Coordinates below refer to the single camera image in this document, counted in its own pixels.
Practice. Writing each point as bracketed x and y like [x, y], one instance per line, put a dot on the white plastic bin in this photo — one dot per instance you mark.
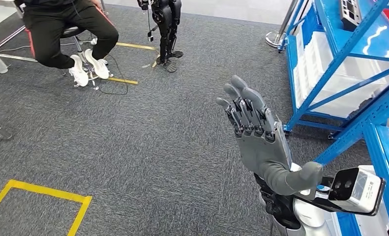
[360, 75]
[306, 65]
[297, 84]

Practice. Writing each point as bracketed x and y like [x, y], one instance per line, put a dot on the person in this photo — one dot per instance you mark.
[51, 32]

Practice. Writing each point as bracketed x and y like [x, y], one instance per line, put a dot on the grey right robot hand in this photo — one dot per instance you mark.
[262, 150]

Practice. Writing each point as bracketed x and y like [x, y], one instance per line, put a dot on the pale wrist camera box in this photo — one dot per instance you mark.
[360, 190]

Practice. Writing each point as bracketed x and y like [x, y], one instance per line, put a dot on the chrome stanchion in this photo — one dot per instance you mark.
[274, 38]

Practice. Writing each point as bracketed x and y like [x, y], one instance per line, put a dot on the yellow floor tape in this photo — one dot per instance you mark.
[135, 46]
[51, 192]

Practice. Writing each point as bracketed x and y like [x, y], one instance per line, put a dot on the black camera bracket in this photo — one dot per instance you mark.
[314, 201]

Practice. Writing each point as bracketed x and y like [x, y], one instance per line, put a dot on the grey metal part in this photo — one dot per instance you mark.
[350, 14]

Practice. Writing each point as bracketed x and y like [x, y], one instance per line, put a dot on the black swivel stool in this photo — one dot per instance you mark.
[71, 31]

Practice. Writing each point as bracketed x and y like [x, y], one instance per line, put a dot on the black humanoid robot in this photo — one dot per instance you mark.
[166, 19]

